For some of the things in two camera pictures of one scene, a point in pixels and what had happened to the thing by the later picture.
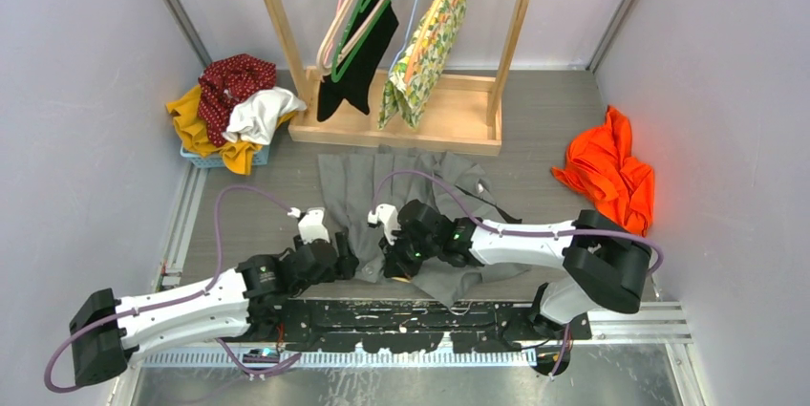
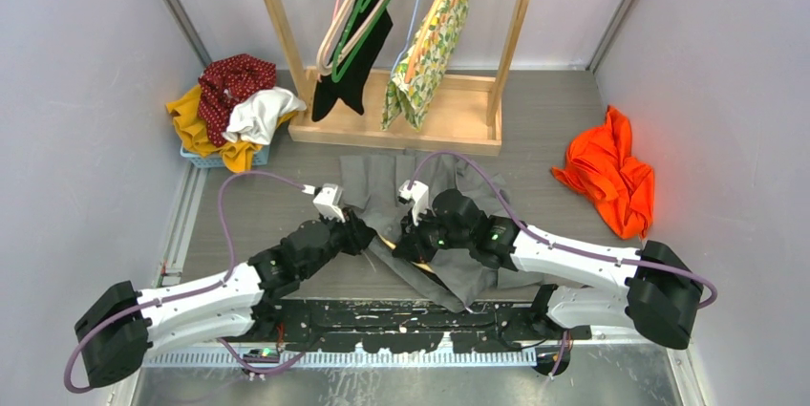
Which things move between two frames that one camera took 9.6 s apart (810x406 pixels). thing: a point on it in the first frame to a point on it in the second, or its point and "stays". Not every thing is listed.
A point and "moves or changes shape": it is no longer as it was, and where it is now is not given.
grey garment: [351, 182] moves or changes shape
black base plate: [401, 326] stays
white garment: [253, 118] stays
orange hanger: [437, 15] stays
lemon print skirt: [408, 86] stays
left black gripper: [344, 267] to [355, 231]
